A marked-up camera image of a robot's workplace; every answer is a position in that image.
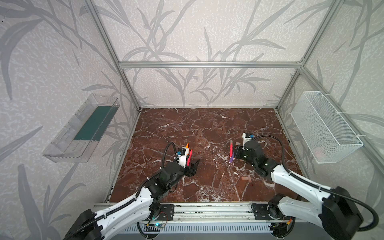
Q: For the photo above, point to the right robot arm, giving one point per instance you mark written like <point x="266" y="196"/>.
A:
<point x="333" y="210"/>

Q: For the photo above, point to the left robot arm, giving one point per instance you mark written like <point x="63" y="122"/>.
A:
<point x="144" y="204"/>

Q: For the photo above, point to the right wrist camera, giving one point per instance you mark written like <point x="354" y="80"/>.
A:
<point x="247" y="137"/>

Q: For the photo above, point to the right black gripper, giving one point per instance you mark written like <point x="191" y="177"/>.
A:
<point x="238" y="154"/>

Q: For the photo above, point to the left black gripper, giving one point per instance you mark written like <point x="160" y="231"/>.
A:
<point x="190" y="168"/>

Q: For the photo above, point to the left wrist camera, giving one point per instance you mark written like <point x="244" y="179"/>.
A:
<point x="182" y="156"/>

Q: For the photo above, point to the aluminium frame crossbar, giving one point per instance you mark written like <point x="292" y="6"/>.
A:
<point x="253" y="65"/>

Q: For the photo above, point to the clear plastic wall tray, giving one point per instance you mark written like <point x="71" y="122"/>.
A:
<point x="78" y="139"/>

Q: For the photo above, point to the white wire mesh basket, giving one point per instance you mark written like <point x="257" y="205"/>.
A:
<point x="326" y="132"/>

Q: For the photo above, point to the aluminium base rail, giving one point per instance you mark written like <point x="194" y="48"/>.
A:
<point x="239" y="212"/>

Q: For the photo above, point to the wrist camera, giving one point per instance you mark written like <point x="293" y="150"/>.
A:
<point x="182" y="156"/>
<point x="247" y="137"/>

